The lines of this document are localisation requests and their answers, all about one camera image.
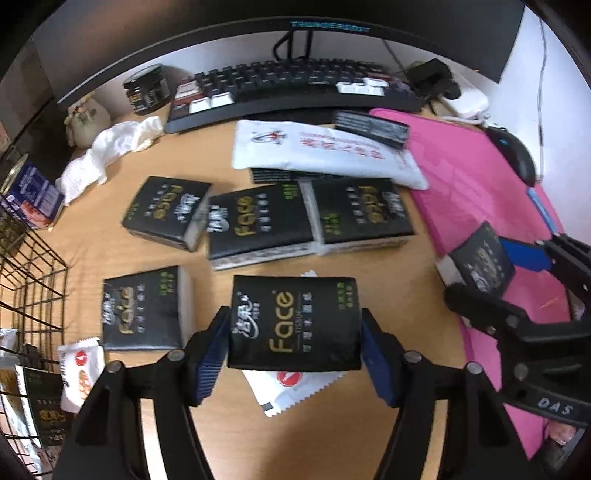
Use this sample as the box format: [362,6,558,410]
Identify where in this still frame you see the blue pen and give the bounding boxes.
[527,187,559,235]

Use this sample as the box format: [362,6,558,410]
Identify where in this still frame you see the person right hand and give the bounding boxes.
[548,421,586,448]

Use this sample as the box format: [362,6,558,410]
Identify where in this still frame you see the black curved monitor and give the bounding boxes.
[32,0,525,112]

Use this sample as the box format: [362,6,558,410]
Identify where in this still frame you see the white power strip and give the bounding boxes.
[439,74,490,120]

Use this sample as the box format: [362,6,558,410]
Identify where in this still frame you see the black power adapter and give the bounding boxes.
[407,59,462,100]

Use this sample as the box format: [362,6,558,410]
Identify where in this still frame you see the black Face tissue pack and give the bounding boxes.
[226,274,364,372]
[300,177,415,255]
[436,221,515,297]
[207,182,315,271]
[121,176,212,252]

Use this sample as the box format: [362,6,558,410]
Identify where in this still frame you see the black computer mouse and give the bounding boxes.
[484,126,536,187]

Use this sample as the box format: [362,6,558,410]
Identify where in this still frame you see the flat black tissue pack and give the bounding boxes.
[249,168,339,184]

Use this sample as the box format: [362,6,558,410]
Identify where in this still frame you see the blue tin can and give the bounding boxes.
[1,154,64,230]

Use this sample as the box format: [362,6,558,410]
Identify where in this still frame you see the small white pizza sachet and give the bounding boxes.
[57,337,105,414]

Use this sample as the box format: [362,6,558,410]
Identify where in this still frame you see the crumpled white tissue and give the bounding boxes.
[56,116,164,205]

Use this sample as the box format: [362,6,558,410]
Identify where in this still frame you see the black tissue pack underneath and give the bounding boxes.
[101,265,195,352]

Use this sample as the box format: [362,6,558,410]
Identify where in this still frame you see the black glass jar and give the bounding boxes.
[123,64,171,116]

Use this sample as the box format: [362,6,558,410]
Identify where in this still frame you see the small ceramic vase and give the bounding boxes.
[64,91,111,149]

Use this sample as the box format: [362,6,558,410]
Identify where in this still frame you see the black remote box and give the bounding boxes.
[334,111,410,149]

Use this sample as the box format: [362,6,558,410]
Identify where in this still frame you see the black mechanical keyboard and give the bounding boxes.
[165,58,424,134]

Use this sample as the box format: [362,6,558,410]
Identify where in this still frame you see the long white powder sachet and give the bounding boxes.
[232,120,430,191]

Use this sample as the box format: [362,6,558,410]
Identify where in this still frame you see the black wire basket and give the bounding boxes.
[1,212,69,479]

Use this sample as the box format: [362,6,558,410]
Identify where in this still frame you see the pink desk mat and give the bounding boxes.
[368,108,578,460]

